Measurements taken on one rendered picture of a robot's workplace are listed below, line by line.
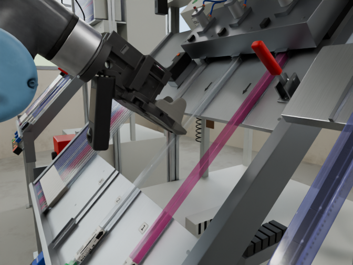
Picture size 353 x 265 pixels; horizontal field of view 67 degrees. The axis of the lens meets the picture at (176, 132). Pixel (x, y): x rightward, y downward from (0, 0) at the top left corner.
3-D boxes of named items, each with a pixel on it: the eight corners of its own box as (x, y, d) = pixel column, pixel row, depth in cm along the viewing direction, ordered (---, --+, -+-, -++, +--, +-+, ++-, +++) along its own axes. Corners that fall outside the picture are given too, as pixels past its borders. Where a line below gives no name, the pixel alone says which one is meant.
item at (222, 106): (292, 151, 39) (278, 130, 36) (125, 108, 94) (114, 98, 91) (386, 5, 47) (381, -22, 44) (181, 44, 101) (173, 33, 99)
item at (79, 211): (114, 400, 29) (93, 396, 28) (43, 189, 84) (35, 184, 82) (213, 251, 34) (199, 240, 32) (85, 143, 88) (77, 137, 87)
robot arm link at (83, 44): (53, 59, 34) (45, 62, 40) (85, 80, 36) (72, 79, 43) (84, 11, 35) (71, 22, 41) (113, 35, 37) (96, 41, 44)
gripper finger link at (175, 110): (206, 113, 49) (168, 84, 44) (190, 141, 48) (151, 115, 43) (196, 112, 51) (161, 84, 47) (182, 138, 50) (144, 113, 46)
